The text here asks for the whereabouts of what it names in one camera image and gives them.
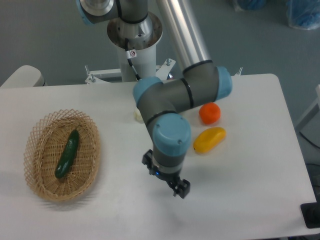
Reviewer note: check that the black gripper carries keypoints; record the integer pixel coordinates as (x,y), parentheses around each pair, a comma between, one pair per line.
(180,187)

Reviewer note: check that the dark green cucumber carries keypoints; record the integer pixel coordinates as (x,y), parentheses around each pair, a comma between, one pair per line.
(68,155)

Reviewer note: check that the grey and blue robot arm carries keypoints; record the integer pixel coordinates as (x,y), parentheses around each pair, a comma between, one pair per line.
(161,103)

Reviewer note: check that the woven wicker basket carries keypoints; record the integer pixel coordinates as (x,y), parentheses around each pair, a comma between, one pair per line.
(44,148)

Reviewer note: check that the yellow mango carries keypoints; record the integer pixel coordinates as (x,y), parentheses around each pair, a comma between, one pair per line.
(209,139)

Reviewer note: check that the green bok choy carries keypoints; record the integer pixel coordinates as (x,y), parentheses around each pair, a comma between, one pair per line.
(137,115)

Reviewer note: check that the orange tangerine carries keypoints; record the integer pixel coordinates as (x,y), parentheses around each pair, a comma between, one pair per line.
(209,113)

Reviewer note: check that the black device at table edge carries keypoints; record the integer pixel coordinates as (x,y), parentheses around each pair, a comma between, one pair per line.
(311,214)

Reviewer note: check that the white chair backrest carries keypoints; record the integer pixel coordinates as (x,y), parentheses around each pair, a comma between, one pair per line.
(25,76)

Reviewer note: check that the blue plastic bag left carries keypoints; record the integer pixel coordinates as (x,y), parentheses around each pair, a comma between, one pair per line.
(248,5)

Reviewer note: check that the blue plastic bag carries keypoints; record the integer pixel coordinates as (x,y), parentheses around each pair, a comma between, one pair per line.
(303,14)
(248,5)

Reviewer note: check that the blue plastic bag right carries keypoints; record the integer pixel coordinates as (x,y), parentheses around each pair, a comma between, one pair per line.
(303,14)

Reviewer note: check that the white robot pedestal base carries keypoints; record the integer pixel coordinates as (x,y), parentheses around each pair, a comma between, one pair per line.
(135,45)

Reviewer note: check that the white furniture frame right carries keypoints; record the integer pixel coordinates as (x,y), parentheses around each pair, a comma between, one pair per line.
(310,112)

